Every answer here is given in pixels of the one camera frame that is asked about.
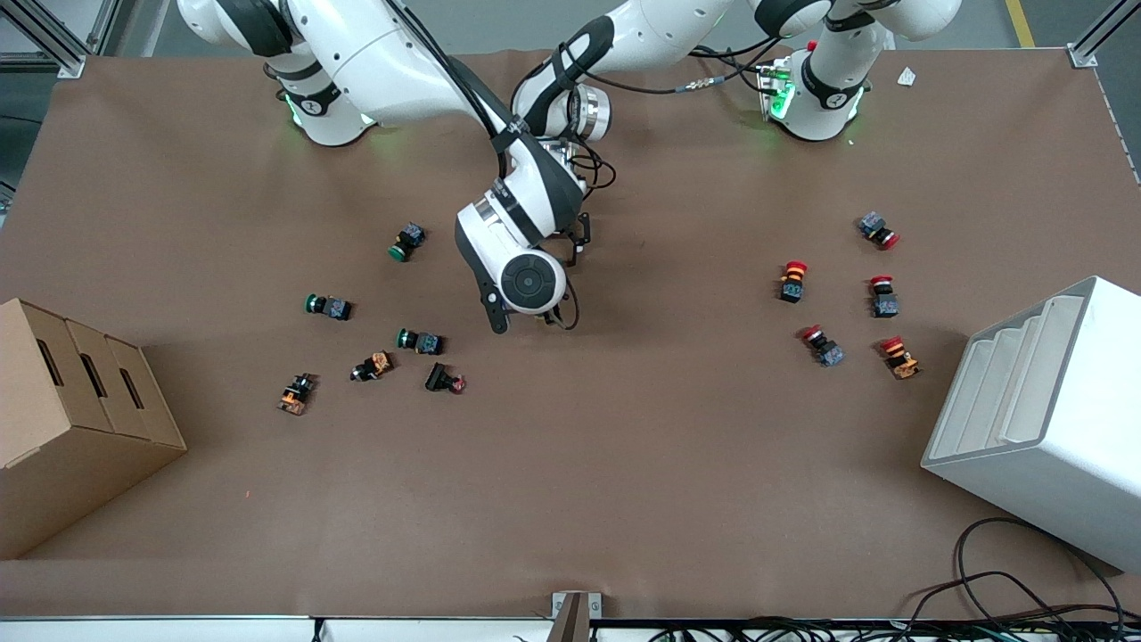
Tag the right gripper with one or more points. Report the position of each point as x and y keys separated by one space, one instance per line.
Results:
x=547 y=318

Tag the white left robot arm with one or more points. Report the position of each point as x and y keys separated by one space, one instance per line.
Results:
x=660 y=27

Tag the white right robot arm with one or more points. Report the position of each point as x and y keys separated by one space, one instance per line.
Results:
x=383 y=62

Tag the brown table cover mat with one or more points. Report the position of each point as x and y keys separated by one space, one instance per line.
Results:
x=624 y=464

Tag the red mushroom button orange base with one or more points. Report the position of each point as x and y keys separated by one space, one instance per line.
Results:
x=792 y=281
x=899 y=357

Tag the red mushroom button blue base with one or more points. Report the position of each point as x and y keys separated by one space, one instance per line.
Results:
x=822 y=346
x=879 y=229
x=883 y=296

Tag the small white paper scrap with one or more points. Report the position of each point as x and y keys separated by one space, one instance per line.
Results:
x=907 y=77

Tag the brown cardboard box with slots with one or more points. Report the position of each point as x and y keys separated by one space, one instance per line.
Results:
x=62 y=446

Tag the white plastic compartment bin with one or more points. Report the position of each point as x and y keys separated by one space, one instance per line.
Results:
x=1070 y=446

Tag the black rectangular push button switch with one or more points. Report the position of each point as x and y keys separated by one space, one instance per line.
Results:
x=441 y=378

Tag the green mushroom push button switch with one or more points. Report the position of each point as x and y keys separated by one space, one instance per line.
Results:
x=407 y=242
x=419 y=341
x=327 y=307

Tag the black selector switch orange base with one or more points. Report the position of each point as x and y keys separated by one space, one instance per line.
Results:
x=372 y=366

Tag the black switch with orange base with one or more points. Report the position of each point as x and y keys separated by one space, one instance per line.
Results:
x=296 y=393

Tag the metal camera post bracket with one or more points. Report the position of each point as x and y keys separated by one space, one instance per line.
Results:
x=575 y=620

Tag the white table edge rail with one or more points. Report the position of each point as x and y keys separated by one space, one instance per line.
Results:
x=178 y=629

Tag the aluminium frame profile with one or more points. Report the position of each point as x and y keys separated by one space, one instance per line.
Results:
x=53 y=40
x=1092 y=40

